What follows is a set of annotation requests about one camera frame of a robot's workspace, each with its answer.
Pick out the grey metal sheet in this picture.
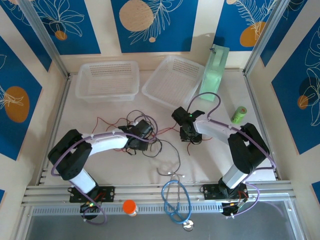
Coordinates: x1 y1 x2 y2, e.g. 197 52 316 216
23 199 305 240

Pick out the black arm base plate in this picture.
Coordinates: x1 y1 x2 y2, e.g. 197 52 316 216
69 186 116 203
201 183 248 201

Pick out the slotted grey cable duct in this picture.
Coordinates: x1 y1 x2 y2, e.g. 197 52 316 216
31 201 291 217

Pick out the black electronics board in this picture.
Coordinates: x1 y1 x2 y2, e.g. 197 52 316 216
79 201 103 215
221 197 250 217

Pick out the light green plastic case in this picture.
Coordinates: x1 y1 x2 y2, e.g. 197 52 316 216
198 44 230 103

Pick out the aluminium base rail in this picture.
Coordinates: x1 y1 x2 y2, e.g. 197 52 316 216
21 179 297 207

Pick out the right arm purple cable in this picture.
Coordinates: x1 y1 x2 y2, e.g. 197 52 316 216
187 92 277 217

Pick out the red electrical cable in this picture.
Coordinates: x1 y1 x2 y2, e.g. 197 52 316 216
186 139 201 156
152 126 181 136
92 116 127 135

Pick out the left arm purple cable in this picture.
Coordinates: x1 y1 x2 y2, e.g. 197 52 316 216
50 113 160 226

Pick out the orange lid pill bottle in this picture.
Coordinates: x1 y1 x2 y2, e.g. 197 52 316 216
122 199 138 217

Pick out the blue stethoscope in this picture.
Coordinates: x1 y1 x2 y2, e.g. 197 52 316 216
161 171 195 232

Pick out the aluminium frame post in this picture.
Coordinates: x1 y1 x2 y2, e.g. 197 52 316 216
243 0 295 76
18 0 70 79

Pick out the blue floral wall panel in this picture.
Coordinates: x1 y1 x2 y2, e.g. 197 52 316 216
259 0 320 68
0 0 53 73
0 34 43 161
27 0 102 56
214 0 279 53
111 0 200 54
271 17 320 156

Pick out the aluminium side rail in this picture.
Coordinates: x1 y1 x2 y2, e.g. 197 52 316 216
37 76 72 186
243 72 282 181

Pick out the white perforated plastic basket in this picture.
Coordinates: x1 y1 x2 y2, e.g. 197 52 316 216
74 60 140 104
141 55 206 110

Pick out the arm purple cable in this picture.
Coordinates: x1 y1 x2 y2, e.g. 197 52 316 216
187 92 277 217
50 113 160 226

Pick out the green can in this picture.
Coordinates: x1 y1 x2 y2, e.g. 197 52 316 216
230 106 247 124

